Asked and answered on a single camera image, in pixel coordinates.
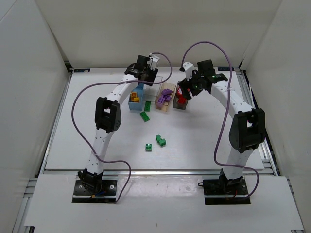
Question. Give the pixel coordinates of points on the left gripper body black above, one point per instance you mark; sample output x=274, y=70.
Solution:
x=150, y=75

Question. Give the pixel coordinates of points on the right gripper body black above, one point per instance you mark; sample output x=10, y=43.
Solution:
x=185, y=88

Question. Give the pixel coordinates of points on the red long lego brick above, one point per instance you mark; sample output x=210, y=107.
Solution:
x=181, y=100

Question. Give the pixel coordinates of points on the red curved lego brick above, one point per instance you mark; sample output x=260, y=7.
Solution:
x=179, y=92

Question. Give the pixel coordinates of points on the small purple lego brick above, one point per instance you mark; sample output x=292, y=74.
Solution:
x=167, y=98

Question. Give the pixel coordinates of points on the purple lego brick with studs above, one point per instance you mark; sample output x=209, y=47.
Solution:
x=167, y=92

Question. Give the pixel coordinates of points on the green lego plate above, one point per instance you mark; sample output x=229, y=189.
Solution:
x=147, y=106
x=144, y=116

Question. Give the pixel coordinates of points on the small green lego cube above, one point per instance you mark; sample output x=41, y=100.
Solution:
x=158, y=138
x=162, y=142

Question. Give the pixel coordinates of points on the green lego brick bottom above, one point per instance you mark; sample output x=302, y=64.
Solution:
x=148, y=147

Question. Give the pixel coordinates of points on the orange transparent lego brick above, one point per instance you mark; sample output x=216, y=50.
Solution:
x=133, y=95

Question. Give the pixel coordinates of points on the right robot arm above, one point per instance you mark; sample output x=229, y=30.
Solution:
x=247, y=129

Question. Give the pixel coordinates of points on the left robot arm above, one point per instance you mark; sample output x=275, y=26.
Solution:
x=108, y=114

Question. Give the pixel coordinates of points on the smoky grey plastic container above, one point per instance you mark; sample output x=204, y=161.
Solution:
x=175, y=99

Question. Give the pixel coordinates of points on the light blue plastic container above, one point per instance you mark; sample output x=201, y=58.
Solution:
x=137, y=105

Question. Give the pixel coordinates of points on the blue label sticker right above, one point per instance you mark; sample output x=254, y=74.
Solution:
x=226, y=69

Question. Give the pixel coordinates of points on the blue label sticker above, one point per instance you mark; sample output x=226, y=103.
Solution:
x=226, y=69
x=85, y=70

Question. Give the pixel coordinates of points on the amber transparent plastic container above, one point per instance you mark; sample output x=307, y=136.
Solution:
x=166, y=105

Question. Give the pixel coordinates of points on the clear plastic container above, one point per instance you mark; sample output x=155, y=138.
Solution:
x=151, y=92

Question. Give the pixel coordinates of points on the blue label sticker left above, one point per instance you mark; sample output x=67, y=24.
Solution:
x=85, y=70

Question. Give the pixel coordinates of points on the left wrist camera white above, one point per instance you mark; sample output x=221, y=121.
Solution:
x=153, y=61

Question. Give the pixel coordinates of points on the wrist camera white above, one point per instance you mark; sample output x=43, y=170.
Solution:
x=187, y=68
x=153, y=61

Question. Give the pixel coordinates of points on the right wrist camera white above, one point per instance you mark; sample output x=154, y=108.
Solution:
x=187, y=68

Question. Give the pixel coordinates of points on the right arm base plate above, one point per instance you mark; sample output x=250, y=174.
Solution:
x=214, y=194

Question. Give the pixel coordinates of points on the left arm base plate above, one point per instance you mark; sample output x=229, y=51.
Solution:
x=103, y=192

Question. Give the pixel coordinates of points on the aluminium frame rail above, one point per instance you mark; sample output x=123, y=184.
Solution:
x=139, y=172

